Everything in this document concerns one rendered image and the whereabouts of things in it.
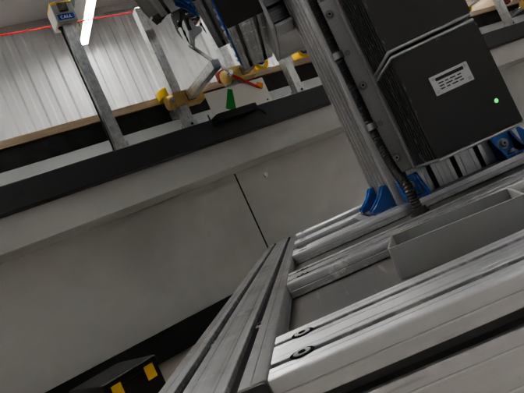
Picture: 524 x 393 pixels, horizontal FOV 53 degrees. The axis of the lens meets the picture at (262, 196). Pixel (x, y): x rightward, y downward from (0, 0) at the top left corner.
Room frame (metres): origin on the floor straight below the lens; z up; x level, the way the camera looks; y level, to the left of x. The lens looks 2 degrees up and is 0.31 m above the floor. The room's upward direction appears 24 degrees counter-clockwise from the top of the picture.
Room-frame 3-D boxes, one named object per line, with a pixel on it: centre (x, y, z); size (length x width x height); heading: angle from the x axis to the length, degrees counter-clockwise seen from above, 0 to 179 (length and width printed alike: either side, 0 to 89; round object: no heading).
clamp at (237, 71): (1.96, -0.11, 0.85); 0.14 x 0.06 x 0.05; 120
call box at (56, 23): (1.69, 0.35, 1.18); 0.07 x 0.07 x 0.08; 30
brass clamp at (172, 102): (1.83, 0.11, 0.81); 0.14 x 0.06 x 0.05; 120
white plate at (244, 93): (1.91, -0.08, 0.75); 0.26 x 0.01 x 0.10; 120
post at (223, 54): (1.94, -0.09, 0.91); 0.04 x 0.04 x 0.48; 30
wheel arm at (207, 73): (1.80, 0.07, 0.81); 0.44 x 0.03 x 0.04; 30
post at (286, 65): (2.07, -0.31, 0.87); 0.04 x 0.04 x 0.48; 30
